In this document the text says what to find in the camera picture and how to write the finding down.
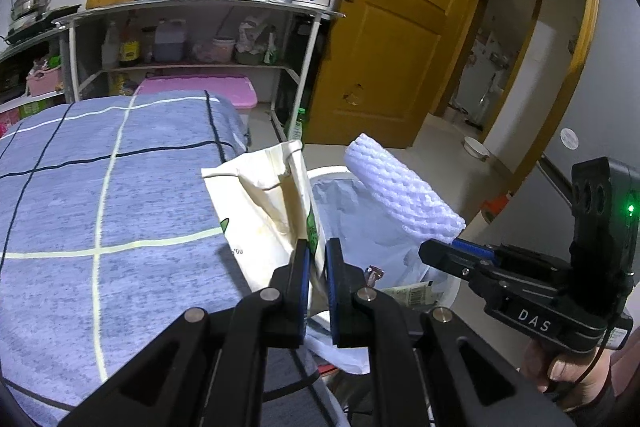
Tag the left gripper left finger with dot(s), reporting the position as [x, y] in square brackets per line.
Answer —
[296, 296]

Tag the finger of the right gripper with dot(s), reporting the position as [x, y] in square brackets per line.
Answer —
[473, 249]
[445, 258]

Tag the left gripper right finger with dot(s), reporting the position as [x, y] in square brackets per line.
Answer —
[343, 280]

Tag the white foam net sleeve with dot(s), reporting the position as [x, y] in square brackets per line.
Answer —
[407, 198]

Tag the cream paper bag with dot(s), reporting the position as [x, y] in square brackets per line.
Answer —
[264, 203]

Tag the metal kitchen shelf rack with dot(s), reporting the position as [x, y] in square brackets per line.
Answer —
[229, 34]

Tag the person's right hand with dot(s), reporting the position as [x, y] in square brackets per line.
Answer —
[585, 376]

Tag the white bin liner bag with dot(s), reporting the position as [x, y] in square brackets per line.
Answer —
[360, 231]

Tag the white bowl on floor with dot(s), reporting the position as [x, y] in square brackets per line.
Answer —
[475, 148]

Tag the blue checked tablecloth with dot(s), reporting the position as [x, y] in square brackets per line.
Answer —
[109, 231]

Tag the yellow wooden door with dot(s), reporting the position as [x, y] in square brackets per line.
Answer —
[384, 65]

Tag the purple liquid jug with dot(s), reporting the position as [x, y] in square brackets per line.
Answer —
[169, 41]

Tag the yellow label sauce bottle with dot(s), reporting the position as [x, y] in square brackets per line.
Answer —
[130, 42]

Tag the pink small basket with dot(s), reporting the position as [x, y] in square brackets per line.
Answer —
[45, 81]

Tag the black induction cooker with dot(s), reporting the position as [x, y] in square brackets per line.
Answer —
[36, 23]

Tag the steel cooking pot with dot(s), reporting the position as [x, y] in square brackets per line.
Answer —
[22, 8]

